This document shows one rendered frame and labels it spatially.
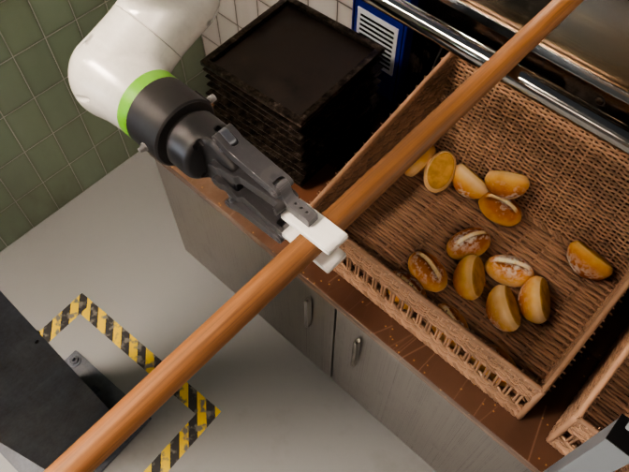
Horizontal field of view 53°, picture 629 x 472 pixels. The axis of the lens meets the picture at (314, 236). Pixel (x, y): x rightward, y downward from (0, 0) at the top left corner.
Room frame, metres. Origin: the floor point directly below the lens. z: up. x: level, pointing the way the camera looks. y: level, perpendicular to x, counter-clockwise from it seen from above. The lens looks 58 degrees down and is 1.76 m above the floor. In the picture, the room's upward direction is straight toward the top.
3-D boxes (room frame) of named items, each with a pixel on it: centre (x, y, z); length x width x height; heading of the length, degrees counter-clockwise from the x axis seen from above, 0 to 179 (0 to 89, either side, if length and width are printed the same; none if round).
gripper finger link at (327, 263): (0.36, 0.00, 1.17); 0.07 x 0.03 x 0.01; 47
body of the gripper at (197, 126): (0.47, 0.11, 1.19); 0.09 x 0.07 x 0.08; 47
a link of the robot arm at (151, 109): (0.52, 0.17, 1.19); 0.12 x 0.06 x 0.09; 137
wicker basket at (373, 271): (0.69, -0.34, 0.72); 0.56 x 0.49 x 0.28; 47
